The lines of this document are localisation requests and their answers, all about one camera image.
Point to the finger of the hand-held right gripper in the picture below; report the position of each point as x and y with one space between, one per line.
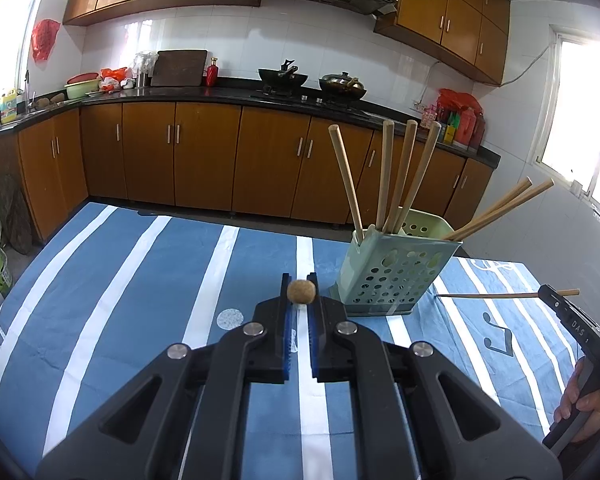
572 322

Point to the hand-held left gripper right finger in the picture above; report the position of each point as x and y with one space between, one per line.
314 350

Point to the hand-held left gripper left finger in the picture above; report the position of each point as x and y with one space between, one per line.
288 340

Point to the wooden chopstick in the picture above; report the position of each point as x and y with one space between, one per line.
404 165
300 292
535 191
515 190
490 295
345 180
386 170
420 170

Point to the green perforated utensil holder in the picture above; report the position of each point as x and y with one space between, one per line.
380 270

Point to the person's right hand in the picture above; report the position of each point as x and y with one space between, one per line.
597 402

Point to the blue white striped tablecloth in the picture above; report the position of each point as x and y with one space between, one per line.
130 280

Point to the bright kitchen window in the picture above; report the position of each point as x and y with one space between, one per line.
5 35
580 120

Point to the brown lower kitchen cabinets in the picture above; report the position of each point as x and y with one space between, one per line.
205 155

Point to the condiment packets with red bag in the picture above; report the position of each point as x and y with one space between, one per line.
460 120

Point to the black gas stove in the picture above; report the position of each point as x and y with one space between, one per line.
310 97

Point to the wok with lid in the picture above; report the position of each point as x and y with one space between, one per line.
342 87

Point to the black wok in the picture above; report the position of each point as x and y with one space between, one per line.
282 79

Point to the black kitchen countertop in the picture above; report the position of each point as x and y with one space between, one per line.
180 94

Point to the red bottle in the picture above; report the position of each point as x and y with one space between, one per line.
212 76

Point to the dark wooden cutting board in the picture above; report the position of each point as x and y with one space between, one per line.
179 67

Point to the red and white bags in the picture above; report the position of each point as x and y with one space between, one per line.
112 77

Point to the green basin with red lid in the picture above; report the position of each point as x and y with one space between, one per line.
82 90

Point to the yellow detergent bottle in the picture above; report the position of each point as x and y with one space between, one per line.
9 107

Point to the metal faucet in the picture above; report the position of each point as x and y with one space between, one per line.
28 85

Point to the red plastic bag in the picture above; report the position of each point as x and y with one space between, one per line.
45 40

